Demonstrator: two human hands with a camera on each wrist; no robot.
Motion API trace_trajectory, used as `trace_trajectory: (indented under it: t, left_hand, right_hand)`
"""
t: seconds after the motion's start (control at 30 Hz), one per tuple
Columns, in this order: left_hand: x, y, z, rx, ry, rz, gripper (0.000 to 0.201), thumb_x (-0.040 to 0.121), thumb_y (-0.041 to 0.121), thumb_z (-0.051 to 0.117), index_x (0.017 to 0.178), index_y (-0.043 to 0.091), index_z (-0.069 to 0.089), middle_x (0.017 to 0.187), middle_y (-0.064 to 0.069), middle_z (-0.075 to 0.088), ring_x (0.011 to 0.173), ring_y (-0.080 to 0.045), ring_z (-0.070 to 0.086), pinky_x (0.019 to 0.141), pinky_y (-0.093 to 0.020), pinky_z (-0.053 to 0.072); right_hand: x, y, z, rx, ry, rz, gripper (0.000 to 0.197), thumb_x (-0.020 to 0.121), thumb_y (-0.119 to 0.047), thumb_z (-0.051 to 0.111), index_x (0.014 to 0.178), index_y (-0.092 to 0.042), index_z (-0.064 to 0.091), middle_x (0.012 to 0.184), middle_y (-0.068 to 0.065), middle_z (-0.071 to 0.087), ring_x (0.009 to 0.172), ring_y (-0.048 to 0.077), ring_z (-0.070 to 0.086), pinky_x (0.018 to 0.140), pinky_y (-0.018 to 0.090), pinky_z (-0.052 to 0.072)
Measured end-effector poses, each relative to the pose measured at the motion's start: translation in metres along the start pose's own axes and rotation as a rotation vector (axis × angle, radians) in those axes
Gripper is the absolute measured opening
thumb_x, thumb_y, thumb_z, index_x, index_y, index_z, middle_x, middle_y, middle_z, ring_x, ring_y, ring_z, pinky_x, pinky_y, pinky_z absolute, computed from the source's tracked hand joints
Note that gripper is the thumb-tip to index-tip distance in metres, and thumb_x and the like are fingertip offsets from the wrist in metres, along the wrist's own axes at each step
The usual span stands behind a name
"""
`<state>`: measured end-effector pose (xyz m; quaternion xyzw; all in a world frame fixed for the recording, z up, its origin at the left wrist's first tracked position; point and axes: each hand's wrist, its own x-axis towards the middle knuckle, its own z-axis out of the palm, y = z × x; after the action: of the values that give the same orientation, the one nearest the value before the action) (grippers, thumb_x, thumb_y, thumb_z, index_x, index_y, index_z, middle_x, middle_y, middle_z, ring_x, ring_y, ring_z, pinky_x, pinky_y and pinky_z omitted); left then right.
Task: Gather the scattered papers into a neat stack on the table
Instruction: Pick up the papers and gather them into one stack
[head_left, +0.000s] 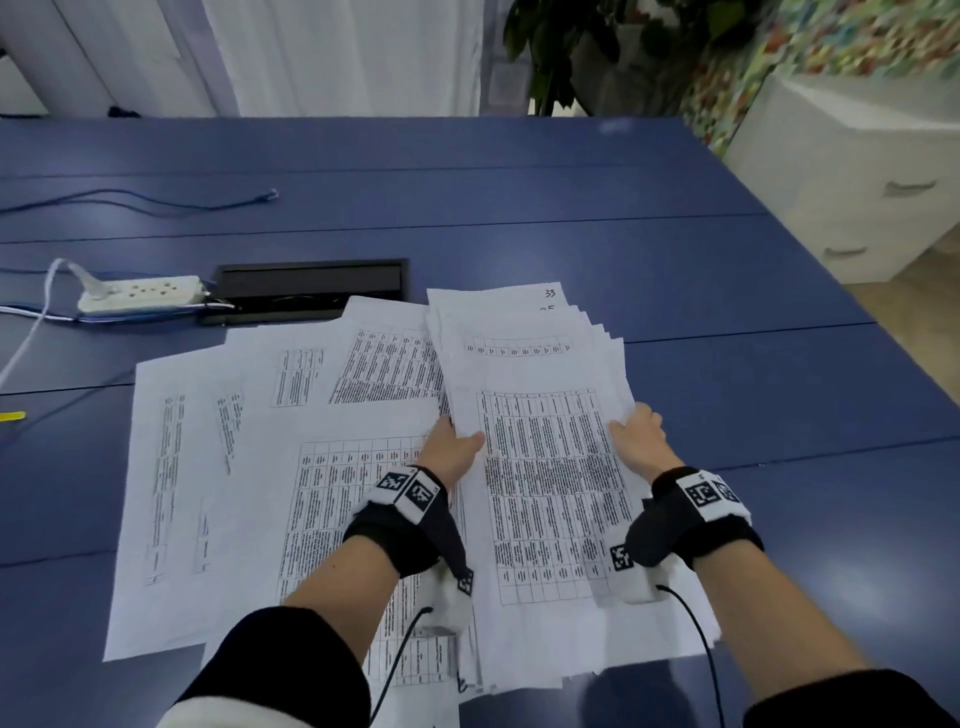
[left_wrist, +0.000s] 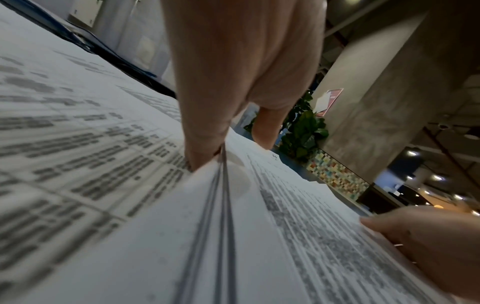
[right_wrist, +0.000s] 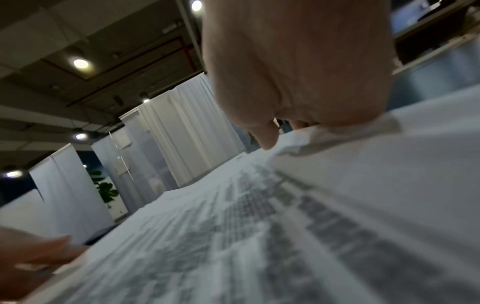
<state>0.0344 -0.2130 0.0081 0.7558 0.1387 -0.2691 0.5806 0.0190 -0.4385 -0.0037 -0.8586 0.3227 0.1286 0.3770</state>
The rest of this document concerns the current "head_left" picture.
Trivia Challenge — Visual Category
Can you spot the person's right hand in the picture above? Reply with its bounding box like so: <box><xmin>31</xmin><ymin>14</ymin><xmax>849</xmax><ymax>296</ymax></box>
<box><xmin>607</xmin><ymin>402</ymin><xmax>685</xmax><ymax>496</ymax></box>

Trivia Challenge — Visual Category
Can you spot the person's left hand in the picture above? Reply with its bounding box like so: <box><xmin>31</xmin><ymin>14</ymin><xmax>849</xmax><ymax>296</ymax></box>
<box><xmin>416</xmin><ymin>416</ymin><xmax>487</xmax><ymax>489</ymax></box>

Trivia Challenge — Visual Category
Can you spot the spread of white printed papers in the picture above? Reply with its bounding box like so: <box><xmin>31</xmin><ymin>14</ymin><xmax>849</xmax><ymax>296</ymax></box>
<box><xmin>102</xmin><ymin>296</ymin><xmax>485</xmax><ymax>728</ymax></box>

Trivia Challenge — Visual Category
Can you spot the person's left forearm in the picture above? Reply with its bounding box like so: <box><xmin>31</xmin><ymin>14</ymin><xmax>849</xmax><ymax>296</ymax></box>
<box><xmin>283</xmin><ymin>536</ymin><xmax>403</xmax><ymax>665</ymax></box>

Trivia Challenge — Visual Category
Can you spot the person's right forearm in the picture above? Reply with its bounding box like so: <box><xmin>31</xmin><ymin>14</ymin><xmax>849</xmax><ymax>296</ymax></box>
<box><xmin>693</xmin><ymin>539</ymin><xmax>875</xmax><ymax>703</ymax></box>

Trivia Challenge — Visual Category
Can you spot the black fleece sleeve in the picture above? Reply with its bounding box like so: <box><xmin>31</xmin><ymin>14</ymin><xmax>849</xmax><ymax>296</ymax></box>
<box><xmin>153</xmin><ymin>605</ymin><xmax>373</xmax><ymax>728</ymax></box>
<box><xmin>742</xmin><ymin>668</ymin><xmax>960</xmax><ymax>728</ymax></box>

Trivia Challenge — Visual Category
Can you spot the white power strip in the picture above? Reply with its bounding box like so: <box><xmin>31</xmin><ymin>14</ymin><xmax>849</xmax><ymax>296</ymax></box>
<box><xmin>77</xmin><ymin>275</ymin><xmax>204</xmax><ymax>315</ymax></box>

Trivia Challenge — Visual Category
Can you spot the white drawer cabinet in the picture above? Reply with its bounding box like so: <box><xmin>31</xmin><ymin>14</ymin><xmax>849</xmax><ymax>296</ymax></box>
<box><xmin>723</xmin><ymin>71</ymin><xmax>960</xmax><ymax>286</ymax></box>

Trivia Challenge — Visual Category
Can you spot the white curtain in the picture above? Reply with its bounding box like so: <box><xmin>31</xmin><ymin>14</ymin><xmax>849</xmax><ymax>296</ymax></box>
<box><xmin>202</xmin><ymin>0</ymin><xmax>485</xmax><ymax>118</ymax></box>

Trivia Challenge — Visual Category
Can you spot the large green potted plant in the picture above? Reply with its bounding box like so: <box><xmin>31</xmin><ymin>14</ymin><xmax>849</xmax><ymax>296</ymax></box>
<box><xmin>502</xmin><ymin>0</ymin><xmax>774</xmax><ymax>118</ymax></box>

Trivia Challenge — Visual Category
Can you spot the colourful patterned panel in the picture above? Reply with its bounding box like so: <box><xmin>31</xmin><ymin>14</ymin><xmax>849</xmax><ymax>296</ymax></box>
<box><xmin>682</xmin><ymin>0</ymin><xmax>960</xmax><ymax>151</ymax></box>

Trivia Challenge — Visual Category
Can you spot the black wrist strap with markers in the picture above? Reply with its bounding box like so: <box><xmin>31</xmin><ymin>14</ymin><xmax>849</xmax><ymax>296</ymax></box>
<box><xmin>342</xmin><ymin>464</ymin><xmax>470</xmax><ymax>579</ymax></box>
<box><xmin>624</xmin><ymin>466</ymin><xmax>766</xmax><ymax>571</ymax></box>

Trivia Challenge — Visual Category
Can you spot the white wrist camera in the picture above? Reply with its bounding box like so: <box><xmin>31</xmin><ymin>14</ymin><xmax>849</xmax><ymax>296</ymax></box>
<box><xmin>608</xmin><ymin>543</ymin><xmax>665</xmax><ymax>605</ymax></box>
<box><xmin>431</xmin><ymin>566</ymin><xmax>478</xmax><ymax>639</ymax></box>

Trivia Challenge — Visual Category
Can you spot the black camera cable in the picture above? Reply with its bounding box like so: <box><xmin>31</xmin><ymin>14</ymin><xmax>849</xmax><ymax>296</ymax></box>
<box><xmin>655</xmin><ymin>583</ymin><xmax>727</xmax><ymax>728</ymax></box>
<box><xmin>367</xmin><ymin>605</ymin><xmax>436</xmax><ymax>728</ymax></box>

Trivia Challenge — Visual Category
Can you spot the black desk cable box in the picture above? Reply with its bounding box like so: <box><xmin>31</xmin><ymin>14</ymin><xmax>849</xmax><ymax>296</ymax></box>
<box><xmin>198</xmin><ymin>258</ymin><xmax>410</xmax><ymax>328</ymax></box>

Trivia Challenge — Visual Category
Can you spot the blue network cable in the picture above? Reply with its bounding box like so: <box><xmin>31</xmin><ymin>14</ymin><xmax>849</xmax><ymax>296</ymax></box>
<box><xmin>0</xmin><ymin>187</ymin><xmax>280</xmax><ymax>219</ymax></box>

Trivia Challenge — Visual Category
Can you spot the white power cable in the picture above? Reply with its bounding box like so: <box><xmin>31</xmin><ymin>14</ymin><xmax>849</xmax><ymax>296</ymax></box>
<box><xmin>0</xmin><ymin>258</ymin><xmax>114</xmax><ymax>391</ymax></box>

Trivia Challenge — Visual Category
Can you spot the blue and white cable bundle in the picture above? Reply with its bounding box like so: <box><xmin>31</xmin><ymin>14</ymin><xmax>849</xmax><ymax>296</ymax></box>
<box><xmin>0</xmin><ymin>298</ymin><xmax>238</xmax><ymax>325</ymax></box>

